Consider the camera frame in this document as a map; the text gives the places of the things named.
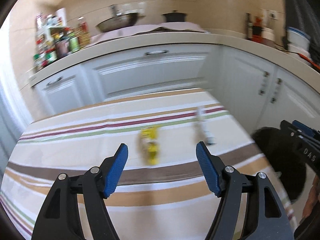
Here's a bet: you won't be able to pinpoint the twisted white paper wrapper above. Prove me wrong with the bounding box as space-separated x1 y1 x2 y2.
196 106 216 146

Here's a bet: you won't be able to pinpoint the yellow wrapper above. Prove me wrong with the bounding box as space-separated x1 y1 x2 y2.
140 126 159 165

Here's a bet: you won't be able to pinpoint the striped tablecloth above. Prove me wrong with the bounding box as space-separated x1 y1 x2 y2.
0 88 296 240

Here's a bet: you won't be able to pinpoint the stacked white bowls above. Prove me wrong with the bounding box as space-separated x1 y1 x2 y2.
287 27 311 59

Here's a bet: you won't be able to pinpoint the metal wok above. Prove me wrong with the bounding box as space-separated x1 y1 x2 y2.
95 4 139 33

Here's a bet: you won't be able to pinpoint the cooking oil bottle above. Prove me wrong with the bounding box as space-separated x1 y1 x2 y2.
77 16 91 49

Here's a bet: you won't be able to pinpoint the white blender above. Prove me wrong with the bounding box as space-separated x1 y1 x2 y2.
260 9 275 42

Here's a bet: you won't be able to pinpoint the black trash bin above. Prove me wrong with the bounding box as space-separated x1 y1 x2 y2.
252 127 306 203

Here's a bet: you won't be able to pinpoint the dark olive oil bottle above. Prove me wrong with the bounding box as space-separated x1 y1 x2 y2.
246 13 253 40

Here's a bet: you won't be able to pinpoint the paper covering stove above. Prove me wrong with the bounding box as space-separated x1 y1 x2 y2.
89 22 207 46

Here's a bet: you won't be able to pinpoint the dark hanging cloth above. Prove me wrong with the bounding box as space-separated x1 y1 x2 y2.
285 0 319 64

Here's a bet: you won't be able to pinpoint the green label bottle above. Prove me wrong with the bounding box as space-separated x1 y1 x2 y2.
68 30 80 53

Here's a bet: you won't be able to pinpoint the person's hand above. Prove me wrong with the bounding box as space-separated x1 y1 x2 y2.
302 183 319 219

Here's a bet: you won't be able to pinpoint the white spice rack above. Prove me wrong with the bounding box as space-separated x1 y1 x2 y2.
35 25 65 65

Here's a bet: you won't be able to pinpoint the black clay pot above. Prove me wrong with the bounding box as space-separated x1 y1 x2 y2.
162 10 187 22

